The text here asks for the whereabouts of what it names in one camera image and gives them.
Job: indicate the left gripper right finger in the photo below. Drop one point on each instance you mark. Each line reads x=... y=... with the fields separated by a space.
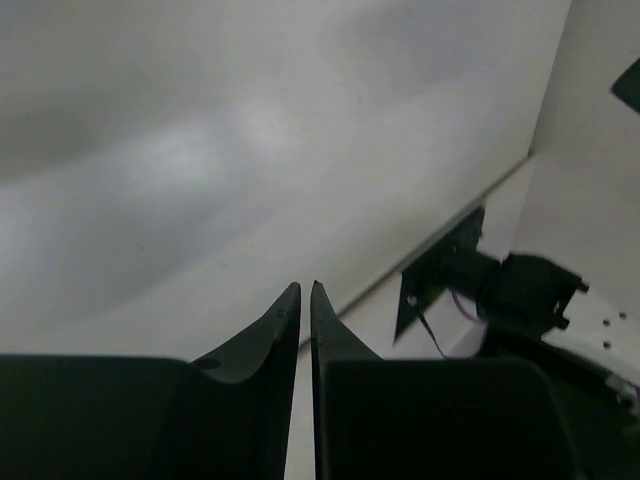
x=428 y=419

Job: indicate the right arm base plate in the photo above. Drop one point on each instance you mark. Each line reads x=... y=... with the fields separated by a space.
x=421 y=283

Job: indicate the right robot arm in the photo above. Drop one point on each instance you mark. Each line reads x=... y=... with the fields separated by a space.
x=535 y=310

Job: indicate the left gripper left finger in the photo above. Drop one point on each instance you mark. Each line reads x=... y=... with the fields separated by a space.
x=225 y=415

